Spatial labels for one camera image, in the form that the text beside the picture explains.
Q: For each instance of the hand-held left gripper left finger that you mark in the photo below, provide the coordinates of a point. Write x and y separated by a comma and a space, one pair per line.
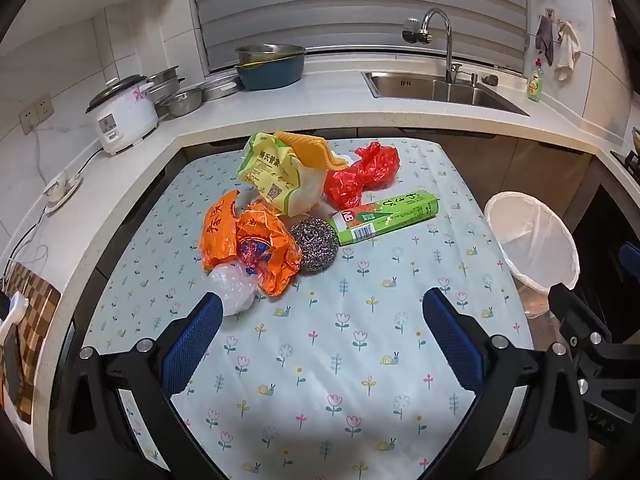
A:
192, 345

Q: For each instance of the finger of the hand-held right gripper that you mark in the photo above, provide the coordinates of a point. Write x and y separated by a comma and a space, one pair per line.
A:
631, 262
575, 310

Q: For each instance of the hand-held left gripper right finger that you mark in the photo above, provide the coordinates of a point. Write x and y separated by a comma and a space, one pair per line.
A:
452, 340

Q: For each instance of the clear plastic bag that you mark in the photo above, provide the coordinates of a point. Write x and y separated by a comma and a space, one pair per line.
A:
232, 290

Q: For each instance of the trash bin with white liner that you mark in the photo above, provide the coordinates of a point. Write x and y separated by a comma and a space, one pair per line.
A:
530, 245

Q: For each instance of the orange plastic bag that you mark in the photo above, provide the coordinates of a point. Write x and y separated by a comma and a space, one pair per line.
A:
250, 245

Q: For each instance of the steel wool scrubber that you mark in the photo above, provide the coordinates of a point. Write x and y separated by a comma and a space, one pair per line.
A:
314, 247

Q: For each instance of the red plastic bag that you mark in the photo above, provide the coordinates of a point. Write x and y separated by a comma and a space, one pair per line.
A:
362, 175

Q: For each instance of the yellow green plastic package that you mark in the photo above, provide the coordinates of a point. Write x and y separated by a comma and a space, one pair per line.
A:
270, 170

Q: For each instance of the gas stove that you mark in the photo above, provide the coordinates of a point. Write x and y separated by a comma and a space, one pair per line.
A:
629, 162

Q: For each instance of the bananas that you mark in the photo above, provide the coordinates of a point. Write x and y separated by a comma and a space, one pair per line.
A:
635, 140

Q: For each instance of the floral tablecloth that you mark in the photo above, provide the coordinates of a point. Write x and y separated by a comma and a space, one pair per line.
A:
320, 360

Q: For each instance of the green cardboard box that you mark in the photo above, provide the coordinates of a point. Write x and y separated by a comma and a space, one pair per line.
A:
385, 217

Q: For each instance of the checkered board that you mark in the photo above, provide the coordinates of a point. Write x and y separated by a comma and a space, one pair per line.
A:
37, 330

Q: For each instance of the white power strip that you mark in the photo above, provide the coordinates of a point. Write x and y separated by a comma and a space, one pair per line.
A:
62, 187

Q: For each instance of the green dish soap bottle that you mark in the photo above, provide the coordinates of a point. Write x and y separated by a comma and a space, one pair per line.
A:
534, 82

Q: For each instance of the white hanging rag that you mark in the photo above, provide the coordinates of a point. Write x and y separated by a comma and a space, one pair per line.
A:
567, 50

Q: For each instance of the orange sponge cloth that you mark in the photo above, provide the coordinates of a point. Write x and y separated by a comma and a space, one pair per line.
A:
310, 152

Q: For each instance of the small dark scrubber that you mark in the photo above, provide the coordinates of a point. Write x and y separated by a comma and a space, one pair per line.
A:
490, 80

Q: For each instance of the grey hanging rag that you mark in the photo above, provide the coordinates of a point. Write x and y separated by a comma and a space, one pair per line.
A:
545, 40

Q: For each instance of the white rice cooker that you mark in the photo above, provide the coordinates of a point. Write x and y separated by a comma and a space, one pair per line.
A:
125, 115

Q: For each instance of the steel sink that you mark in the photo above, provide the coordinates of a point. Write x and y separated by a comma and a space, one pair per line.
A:
445, 90

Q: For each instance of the flat steel pan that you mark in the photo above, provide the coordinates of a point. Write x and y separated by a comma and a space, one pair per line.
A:
222, 87

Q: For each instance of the steel steamer pot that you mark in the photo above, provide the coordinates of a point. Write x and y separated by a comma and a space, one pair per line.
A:
165, 82

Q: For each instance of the blue basin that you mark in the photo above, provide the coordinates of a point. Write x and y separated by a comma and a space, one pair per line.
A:
272, 77

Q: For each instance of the chrome faucet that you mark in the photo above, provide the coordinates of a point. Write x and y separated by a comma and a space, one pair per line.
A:
447, 35

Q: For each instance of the steel bowl in basin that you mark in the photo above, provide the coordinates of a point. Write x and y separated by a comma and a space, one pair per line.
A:
270, 52

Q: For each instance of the window blind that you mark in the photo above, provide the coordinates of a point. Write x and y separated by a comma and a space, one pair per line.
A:
350, 10

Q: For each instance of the wall outlet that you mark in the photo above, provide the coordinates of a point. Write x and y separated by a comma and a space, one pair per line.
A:
36, 112

